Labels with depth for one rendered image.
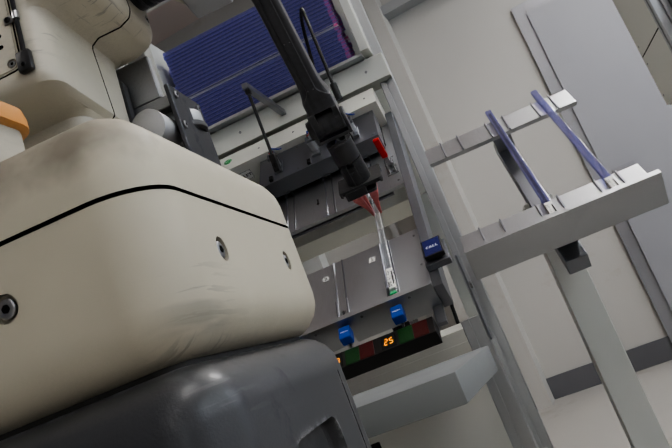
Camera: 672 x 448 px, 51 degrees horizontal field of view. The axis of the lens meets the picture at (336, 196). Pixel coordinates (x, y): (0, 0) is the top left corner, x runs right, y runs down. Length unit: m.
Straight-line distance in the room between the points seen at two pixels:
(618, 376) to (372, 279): 0.50
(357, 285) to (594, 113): 2.95
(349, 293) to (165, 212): 1.16
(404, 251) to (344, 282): 0.14
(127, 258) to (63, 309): 0.04
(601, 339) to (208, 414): 1.21
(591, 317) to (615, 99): 2.90
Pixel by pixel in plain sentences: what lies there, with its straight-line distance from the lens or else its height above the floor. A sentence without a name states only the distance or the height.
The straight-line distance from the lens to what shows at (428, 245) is 1.40.
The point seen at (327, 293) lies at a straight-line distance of 1.50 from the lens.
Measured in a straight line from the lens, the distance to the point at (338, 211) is 1.70.
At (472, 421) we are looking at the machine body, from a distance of 1.70.
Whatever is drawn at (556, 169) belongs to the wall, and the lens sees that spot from 4.27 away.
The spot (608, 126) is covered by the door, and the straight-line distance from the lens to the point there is 4.24.
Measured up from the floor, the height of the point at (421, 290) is 0.72.
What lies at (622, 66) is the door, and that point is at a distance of 4.31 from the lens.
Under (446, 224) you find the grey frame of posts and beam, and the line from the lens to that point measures 1.89.
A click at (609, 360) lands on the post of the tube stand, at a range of 1.47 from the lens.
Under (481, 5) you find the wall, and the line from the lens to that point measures 4.54.
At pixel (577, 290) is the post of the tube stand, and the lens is 1.46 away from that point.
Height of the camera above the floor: 0.67
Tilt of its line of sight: 12 degrees up
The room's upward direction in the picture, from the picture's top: 22 degrees counter-clockwise
